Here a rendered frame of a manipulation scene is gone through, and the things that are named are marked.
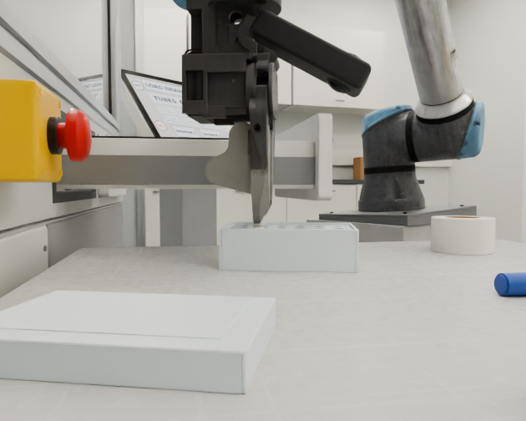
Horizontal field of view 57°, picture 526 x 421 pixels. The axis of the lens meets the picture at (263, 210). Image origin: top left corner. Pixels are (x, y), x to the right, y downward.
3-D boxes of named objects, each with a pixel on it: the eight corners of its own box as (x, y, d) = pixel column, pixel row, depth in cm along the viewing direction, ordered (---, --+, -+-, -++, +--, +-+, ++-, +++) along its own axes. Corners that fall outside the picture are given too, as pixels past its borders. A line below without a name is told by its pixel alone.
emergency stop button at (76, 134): (94, 163, 40) (93, 114, 40) (85, 160, 36) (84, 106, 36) (56, 162, 40) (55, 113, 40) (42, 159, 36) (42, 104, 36)
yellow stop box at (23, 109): (70, 182, 42) (68, 97, 41) (48, 181, 34) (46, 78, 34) (7, 182, 41) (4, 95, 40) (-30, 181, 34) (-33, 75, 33)
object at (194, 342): (275, 327, 26) (275, 296, 26) (245, 395, 18) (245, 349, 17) (57, 317, 28) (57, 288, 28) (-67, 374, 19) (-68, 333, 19)
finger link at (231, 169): (208, 222, 46) (209, 126, 46) (270, 223, 46) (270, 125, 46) (200, 223, 43) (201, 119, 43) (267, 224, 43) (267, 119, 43)
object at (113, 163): (275, 188, 88) (275, 154, 87) (315, 189, 62) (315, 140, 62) (39, 188, 81) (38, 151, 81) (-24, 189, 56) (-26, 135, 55)
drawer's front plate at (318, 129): (283, 196, 90) (283, 136, 89) (332, 200, 61) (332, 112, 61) (274, 196, 89) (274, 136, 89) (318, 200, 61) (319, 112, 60)
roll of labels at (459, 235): (472, 246, 61) (472, 215, 61) (508, 254, 54) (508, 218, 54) (420, 247, 60) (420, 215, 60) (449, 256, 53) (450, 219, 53)
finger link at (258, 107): (252, 172, 46) (252, 81, 46) (270, 172, 46) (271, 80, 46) (245, 168, 41) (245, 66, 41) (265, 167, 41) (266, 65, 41)
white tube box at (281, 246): (351, 258, 51) (351, 222, 51) (358, 272, 43) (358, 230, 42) (233, 256, 52) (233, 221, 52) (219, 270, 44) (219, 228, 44)
